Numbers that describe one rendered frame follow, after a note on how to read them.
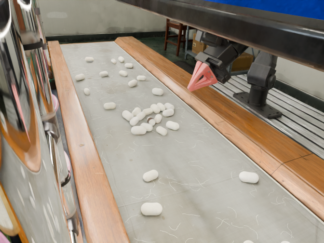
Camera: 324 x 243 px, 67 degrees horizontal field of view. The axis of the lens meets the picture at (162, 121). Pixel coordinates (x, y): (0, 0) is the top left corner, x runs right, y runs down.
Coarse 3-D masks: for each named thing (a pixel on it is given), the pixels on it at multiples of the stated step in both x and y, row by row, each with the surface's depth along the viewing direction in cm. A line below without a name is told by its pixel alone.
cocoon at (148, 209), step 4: (144, 204) 39; (148, 204) 39; (152, 204) 39; (156, 204) 39; (160, 204) 40; (144, 208) 39; (148, 208) 39; (152, 208) 39; (156, 208) 39; (160, 208) 39; (144, 212) 39; (148, 212) 39; (152, 212) 39; (156, 212) 39; (160, 212) 39
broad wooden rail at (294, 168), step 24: (144, 48) 123; (168, 72) 93; (192, 96) 75; (216, 96) 75; (216, 120) 65; (240, 120) 63; (240, 144) 57; (264, 144) 54; (288, 144) 54; (264, 168) 50; (288, 168) 48; (312, 168) 47; (312, 192) 43
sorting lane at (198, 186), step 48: (96, 48) 130; (96, 96) 78; (144, 96) 79; (96, 144) 56; (144, 144) 57; (192, 144) 57; (144, 192) 44; (192, 192) 45; (240, 192) 45; (288, 192) 45; (144, 240) 36; (192, 240) 36; (240, 240) 37; (288, 240) 37
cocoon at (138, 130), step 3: (135, 126) 59; (138, 126) 59; (141, 126) 60; (132, 129) 59; (135, 129) 59; (138, 129) 59; (141, 129) 59; (144, 129) 59; (132, 132) 59; (135, 132) 59; (138, 132) 59; (141, 132) 59; (144, 132) 59
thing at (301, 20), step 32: (128, 0) 31; (160, 0) 23; (192, 0) 19; (224, 0) 16; (256, 0) 14; (288, 0) 12; (320, 0) 11; (224, 32) 16; (256, 32) 13; (288, 32) 12; (320, 32) 10; (320, 64) 10
